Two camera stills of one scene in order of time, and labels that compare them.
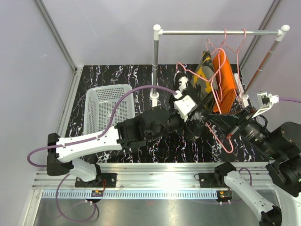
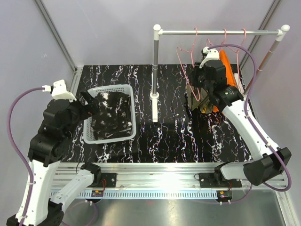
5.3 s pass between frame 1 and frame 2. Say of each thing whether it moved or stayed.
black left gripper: moved
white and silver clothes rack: stayed
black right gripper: moved
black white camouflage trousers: moved
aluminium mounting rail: stayed
